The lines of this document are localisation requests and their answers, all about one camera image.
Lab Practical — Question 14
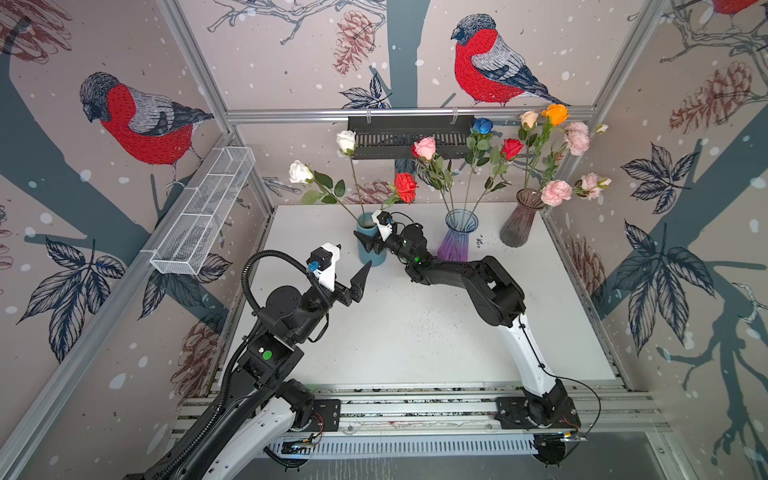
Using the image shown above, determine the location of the red artificial rose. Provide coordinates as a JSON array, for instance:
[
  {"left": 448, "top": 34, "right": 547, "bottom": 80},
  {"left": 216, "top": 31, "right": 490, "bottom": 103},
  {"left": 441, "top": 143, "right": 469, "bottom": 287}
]
[
  {"left": 379, "top": 173, "right": 418, "bottom": 211},
  {"left": 472, "top": 139, "right": 523, "bottom": 211}
]

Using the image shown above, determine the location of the pink peony spray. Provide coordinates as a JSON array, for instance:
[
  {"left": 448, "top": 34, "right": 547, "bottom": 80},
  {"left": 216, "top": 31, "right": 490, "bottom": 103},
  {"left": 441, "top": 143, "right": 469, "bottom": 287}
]
[
  {"left": 540, "top": 173, "right": 612, "bottom": 207},
  {"left": 552, "top": 121, "right": 608, "bottom": 180}
]

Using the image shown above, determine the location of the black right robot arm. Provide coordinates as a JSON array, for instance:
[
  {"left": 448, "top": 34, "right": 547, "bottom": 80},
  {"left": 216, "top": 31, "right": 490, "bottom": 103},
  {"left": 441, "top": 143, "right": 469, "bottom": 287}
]
[{"left": 355, "top": 223, "right": 581, "bottom": 430}]

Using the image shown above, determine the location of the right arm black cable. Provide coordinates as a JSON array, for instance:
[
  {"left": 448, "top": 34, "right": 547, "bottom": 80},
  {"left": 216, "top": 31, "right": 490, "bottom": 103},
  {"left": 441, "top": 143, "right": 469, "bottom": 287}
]
[{"left": 515, "top": 317, "right": 603, "bottom": 442}]

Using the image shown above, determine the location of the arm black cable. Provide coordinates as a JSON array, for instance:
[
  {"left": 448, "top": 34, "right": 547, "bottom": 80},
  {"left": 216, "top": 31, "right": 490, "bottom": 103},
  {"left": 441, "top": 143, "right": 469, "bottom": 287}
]
[
  {"left": 155, "top": 250, "right": 328, "bottom": 480},
  {"left": 515, "top": 317, "right": 603, "bottom": 442}
]

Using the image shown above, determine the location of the blue purple glass vase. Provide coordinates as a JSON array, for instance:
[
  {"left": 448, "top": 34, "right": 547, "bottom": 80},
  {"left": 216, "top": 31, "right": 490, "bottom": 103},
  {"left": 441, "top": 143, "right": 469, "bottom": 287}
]
[{"left": 437, "top": 209, "right": 479, "bottom": 262}]

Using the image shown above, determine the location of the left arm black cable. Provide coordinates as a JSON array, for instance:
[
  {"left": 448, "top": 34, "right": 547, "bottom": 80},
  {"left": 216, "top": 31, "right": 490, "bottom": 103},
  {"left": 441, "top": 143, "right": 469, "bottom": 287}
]
[{"left": 155, "top": 250, "right": 328, "bottom": 480}]

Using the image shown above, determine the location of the cream peach artificial rose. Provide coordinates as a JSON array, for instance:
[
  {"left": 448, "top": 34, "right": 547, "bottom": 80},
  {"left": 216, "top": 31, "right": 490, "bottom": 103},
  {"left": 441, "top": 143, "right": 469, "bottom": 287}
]
[{"left": 518, "top": 110, "right": 539, "bottom": 188}]

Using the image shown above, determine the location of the pink grey glass vase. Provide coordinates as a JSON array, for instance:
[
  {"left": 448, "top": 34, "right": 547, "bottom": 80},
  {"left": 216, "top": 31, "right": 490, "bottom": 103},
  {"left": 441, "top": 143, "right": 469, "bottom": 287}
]
[{"left": 500, "top": 188, "right": 545, "bottom": 248}]

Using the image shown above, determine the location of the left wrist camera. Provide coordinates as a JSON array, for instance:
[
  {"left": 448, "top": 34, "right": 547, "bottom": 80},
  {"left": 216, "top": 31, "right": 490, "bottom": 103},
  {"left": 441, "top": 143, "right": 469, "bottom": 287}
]
[{"left": 306, "top": 243, "right": 341, "bottom": 292}]

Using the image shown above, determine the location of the white artificial rose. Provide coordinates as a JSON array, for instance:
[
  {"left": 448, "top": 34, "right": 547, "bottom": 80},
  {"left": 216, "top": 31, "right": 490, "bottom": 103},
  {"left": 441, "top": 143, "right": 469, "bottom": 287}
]
[
  {"left": 336, "top": 130, "right": 359, "bottom": 193},
  {"left": 289, "top": 160, "right": 358, "bottom": 221}
]

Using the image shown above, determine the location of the orange artificial rose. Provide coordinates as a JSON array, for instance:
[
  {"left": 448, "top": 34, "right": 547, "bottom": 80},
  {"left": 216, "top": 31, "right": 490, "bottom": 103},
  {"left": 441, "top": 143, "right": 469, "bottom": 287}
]
[{"left": 535, "top": 104, "right": 570, "bottom": 186}]

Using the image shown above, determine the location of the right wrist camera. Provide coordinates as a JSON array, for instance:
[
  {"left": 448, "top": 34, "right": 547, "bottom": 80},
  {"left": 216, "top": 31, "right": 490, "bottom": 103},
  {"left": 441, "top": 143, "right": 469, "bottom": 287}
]
[{"left": 372, "top": 210, "right": 394, "bottom": 241}]

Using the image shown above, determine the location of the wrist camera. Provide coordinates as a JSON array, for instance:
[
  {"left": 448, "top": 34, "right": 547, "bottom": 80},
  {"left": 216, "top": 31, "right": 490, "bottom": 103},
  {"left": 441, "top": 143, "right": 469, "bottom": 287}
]
[
  {"left": 372, "top": 210, "right": 394, "bottom": 241},
  {"left": 306, "top": 243, "right": 341, "bottom": 292}
]

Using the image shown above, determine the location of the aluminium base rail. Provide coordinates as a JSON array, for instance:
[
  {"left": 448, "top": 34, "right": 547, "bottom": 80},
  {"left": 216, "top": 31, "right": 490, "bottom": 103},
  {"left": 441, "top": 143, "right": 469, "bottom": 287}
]
[{"left": 173, "top": 380, "right": 667, "bottom": 460}]

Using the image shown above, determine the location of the teal ceramic vase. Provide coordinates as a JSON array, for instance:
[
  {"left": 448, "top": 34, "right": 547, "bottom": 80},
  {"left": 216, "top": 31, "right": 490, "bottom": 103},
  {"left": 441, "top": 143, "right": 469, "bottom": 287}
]
[{"left": 356, "top": 212, "right": 388, "bottom": 268}]

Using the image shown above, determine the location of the pink artificial rose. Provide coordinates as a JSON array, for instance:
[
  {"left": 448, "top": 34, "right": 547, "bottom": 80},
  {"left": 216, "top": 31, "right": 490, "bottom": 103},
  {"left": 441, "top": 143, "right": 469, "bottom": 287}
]
[{"left": 412, "top": 137, "right": 454, "bottom": 212}]

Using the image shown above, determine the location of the black hanging wire basket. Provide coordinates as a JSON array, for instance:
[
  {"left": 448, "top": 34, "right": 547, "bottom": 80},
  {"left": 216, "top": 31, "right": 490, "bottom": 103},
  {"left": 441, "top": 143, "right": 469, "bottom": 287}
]
[{"left": 348, "top": 115, "right": 475, "bottom": 160}]

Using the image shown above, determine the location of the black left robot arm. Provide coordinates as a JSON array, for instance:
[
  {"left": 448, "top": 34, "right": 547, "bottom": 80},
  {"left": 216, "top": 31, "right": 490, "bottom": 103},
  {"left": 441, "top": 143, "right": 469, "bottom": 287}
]
[{"left": 125, "top": 250, "right": 372, "bottom": 479}]

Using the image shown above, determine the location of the white wire mesh shelf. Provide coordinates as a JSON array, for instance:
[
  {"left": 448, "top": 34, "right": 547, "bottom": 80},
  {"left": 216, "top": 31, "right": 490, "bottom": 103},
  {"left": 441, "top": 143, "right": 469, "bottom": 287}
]
[{"left": 150, "top": 146, "right": 255, "bottom": 275}]

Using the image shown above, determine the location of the blue artificial rose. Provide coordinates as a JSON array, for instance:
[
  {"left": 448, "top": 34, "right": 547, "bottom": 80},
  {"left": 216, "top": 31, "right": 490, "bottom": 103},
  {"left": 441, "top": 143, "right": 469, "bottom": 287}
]
[{"left": 464, "top": 118, "right": 494, "bottom": 208}]

